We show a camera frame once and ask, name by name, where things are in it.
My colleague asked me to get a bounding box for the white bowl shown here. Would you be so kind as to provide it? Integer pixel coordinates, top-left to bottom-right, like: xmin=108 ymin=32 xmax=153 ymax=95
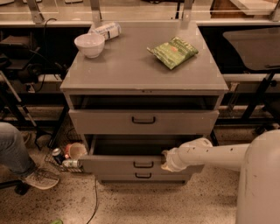
xmin=74 ymin=33 xmax=105 ymax=58

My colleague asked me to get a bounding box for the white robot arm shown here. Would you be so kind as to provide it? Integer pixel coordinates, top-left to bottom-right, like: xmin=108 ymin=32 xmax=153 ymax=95
xmin=162 ymin=129 xmax=280 ymax=224

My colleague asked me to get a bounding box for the grey top drawer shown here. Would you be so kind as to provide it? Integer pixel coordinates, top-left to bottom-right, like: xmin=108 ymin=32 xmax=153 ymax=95
xmin=69 ymin=109 xmax=219 ymax=135

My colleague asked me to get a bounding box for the grey drawer cabinet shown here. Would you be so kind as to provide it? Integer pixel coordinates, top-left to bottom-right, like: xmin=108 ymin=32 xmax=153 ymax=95
xmin=60 ymin=20 xmax=228 ymax=175

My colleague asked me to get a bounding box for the grey drawer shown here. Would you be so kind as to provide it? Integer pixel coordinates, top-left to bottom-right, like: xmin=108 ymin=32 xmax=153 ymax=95
xmin=95 ymin=172 xmax=192 ymax=182
xmin=69 ymin=109 xmax=219 ymax=135
xmin=80 ymin=135 xmax=198 ymax=175

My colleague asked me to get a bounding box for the person leg in jeans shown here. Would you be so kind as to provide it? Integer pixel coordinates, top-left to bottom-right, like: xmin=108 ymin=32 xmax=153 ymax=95
xmin=0 ymin=122 xmax=36 ymax=178

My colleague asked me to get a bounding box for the white plastic-wrapped package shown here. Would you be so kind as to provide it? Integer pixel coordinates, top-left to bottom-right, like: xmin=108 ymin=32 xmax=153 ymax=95
xmin=91 ymin=22 xmax=122 ymax=40

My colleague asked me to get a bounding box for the black tripod stand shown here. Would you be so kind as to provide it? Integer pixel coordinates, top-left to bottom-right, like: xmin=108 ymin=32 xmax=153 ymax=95
xmin=0 ymin=71 xmax=52 ymax=150

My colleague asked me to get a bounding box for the white sneaker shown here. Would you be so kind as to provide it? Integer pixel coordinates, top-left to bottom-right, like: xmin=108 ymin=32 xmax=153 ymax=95
xmin=22 ymin=168 xmax=60 ymax=190

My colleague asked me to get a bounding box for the black office chair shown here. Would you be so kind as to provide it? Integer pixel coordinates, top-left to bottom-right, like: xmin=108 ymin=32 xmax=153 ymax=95
xmin=223 ymin=27 xmax=280 ymax=134

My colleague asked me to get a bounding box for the black floor cable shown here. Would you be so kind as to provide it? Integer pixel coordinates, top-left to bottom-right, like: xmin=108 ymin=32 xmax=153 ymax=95
xmin=85 ymin=178 xmax=100 ymax=224

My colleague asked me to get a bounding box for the blue soda can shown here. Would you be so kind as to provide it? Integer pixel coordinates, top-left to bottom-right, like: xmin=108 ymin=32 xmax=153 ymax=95
xmin=52 ymin=148 xmax=65 ymax=165

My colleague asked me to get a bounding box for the green soda can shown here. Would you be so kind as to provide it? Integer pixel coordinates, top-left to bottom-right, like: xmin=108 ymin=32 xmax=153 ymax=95
xmin=62 ymin=159 xmax=81 ymax=168

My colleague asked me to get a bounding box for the beige cup in basket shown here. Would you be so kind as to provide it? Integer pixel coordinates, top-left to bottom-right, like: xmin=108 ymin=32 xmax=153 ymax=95
xmin=68 ymin=143 xmax=87 ymax=159

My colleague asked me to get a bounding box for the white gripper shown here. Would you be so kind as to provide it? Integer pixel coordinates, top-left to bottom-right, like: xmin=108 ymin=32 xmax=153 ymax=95
xmin=161 ymin=148 xmax=187 ymax=172

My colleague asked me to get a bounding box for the grey bottom drawer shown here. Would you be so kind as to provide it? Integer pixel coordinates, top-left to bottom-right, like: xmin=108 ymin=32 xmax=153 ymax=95
xmin=95 ymin=172 xmax=192 ymax=182

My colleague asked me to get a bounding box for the wire basket on floor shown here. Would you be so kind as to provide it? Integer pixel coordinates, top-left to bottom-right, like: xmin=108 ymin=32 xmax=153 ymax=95
xmin=45 ymin=128 xmax=83 ymax=173

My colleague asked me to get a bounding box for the green chip bag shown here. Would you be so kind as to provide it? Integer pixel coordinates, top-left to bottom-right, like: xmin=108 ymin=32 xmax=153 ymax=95
xmin=147 ymin=37 xmax=199 ymax=70

